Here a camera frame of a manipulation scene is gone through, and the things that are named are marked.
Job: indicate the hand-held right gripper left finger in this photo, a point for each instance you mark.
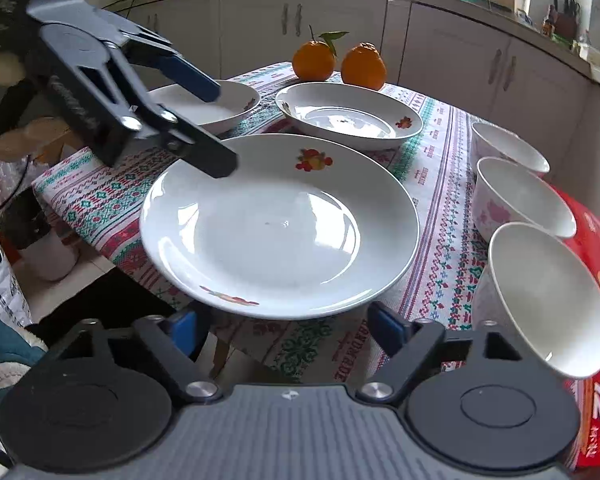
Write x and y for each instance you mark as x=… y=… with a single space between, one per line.
x=185 y=332

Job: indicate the teal cloth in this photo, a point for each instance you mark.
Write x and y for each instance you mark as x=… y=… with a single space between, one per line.
x=5 y=345

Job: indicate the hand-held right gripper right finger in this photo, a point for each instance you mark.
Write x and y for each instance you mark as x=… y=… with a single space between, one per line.
x=385 y=327

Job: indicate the white printed plastic bag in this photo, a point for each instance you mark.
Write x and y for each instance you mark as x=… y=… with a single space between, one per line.
x=0 y=270

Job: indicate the orange with green leaf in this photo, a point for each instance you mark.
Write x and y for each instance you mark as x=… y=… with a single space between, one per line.
x=314 y=60

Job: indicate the white ceramic bowl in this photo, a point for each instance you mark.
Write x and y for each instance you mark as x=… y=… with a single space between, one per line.
x=510 y=147
x=520 y=200
x=545 y=300

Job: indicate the white kitchen cabinets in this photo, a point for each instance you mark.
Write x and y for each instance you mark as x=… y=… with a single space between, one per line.
x=445 y=55

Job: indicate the light wooden furniture piece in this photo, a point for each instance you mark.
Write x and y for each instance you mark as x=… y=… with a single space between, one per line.
x=35 y=137

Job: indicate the white container with dark top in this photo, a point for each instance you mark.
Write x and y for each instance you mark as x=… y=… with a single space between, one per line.
x=45 y=250

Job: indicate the dark sauce bottle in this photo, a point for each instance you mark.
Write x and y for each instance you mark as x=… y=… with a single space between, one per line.
x=548 y=22

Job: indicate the patterned tablecloth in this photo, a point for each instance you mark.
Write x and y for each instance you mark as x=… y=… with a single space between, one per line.
x=445 y=230

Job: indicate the knife block with knives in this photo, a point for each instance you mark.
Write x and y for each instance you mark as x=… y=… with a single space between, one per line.
x=566 y=17

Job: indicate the bumpy orange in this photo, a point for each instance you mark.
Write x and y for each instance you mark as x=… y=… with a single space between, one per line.
x=363 y=67

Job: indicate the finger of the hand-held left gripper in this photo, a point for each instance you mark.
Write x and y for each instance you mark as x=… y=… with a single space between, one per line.
x=205 y=155
x=195 y=80

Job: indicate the white floral plate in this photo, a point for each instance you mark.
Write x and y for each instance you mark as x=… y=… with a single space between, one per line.
x=230 y=105
x=280 y=230
x=350 y=115

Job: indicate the red cardboard gift box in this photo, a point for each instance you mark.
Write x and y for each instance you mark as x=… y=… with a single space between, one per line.
x=592 y=245

